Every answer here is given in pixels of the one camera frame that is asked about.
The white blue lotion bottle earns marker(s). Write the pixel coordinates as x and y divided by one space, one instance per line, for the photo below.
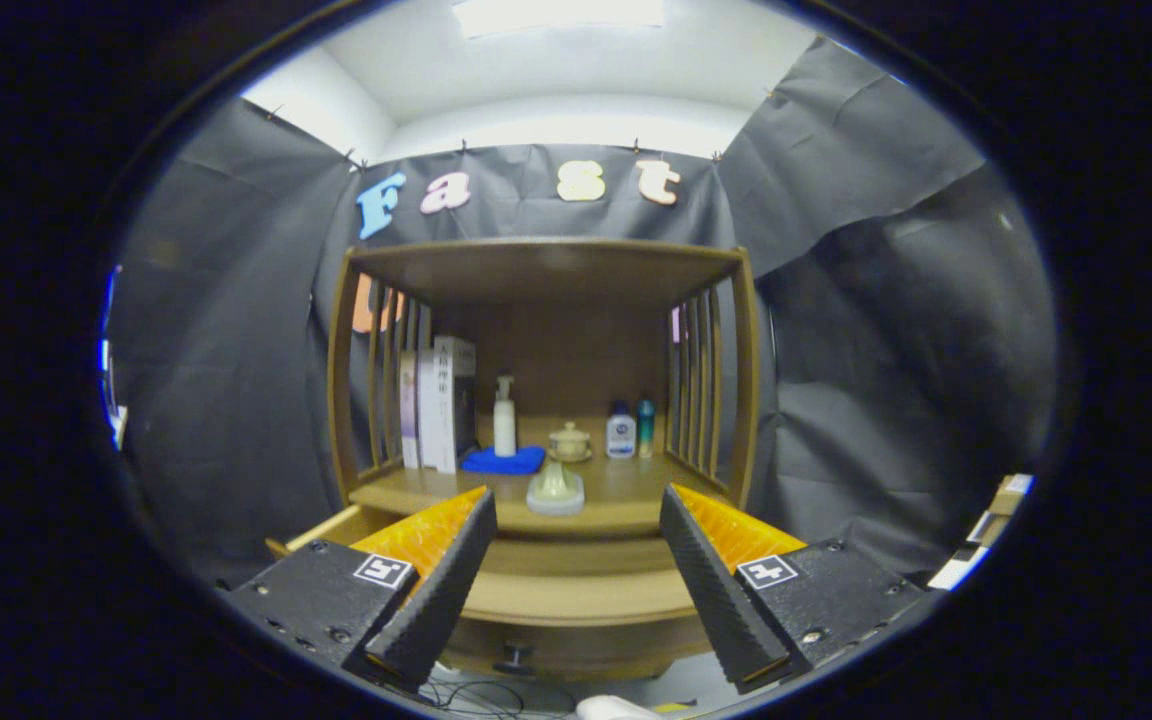
620 437

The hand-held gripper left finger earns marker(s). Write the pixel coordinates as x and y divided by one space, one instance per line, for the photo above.
446 590

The blue folded cloth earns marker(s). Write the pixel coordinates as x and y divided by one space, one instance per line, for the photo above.
501 461

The thin white book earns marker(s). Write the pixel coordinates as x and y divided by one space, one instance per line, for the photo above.
426 420

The thin purple book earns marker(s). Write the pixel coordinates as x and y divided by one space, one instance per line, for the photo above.
409 410

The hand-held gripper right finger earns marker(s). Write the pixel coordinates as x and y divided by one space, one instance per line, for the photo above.
714 590

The white flat box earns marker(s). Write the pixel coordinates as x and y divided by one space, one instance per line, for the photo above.
956 568

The wooden countertop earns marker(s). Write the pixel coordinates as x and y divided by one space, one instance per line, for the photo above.
626 490

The thick white book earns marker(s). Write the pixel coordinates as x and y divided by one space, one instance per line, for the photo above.
446 410

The plain cardboard box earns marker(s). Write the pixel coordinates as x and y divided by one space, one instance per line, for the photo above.
991 528

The beige lidded teacup with saucer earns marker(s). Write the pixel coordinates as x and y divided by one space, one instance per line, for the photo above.
570 443

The teal bottle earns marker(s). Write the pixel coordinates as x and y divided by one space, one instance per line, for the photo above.
645 430

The white pump bottle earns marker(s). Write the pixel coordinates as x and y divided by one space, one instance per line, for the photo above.
505 430

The wooden cabinet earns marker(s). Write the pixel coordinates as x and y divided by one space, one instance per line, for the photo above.
546 270

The pale green brush grey base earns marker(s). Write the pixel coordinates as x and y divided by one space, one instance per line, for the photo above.
556 495

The wooden drawer with black knob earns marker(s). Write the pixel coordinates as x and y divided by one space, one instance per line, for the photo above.
586 592

